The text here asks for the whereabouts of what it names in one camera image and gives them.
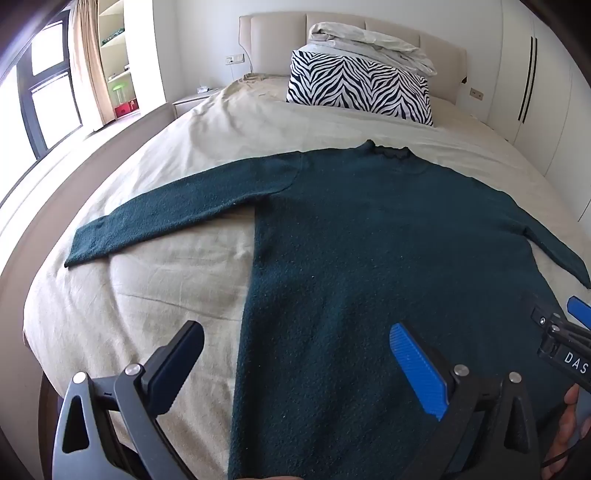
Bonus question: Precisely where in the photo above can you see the zebra print pillow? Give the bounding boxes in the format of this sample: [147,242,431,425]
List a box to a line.
[285,50,435,127]

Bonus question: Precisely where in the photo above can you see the bed with beige sheet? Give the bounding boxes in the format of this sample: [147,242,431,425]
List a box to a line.
[0,74,591,480]

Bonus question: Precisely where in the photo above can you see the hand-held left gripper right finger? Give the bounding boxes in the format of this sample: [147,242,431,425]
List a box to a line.
[389,322,542,480]

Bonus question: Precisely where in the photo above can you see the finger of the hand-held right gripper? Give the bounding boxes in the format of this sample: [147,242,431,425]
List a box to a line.
[531,304,563,330]
[566,296,591,331]

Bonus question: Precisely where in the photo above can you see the dark green sweater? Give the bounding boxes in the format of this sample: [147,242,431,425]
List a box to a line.
[64,138,591,480]

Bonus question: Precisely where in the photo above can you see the person's right hand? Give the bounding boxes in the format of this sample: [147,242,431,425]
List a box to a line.
[539,384,591,480]

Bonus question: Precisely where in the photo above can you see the beige curtain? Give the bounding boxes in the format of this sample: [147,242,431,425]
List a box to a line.
[69,0,105,132]

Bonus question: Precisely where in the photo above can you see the black framed window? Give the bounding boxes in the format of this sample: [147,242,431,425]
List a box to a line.
[0,9,85,204]

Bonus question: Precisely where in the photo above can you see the green lamp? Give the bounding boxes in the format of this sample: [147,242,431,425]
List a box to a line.
[109,76,130,105]

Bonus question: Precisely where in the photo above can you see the white nightstand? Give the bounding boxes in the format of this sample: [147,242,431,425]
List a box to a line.
[173,88,228,119]

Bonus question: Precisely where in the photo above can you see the white wardrobe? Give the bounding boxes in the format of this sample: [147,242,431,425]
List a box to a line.
[488,0,591,220]

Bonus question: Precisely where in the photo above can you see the folded grey duvet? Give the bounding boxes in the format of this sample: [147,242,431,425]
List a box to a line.
[307,22,438,77]

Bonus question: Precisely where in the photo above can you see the white wall shelf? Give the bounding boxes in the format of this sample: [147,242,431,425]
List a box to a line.
[97,0,140,121]

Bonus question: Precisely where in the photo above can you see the black wardrobe handle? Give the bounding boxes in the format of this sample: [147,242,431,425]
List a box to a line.
[518,36,539,124]

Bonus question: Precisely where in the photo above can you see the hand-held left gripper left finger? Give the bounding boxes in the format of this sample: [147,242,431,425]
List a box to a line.
[52,320,206,480]

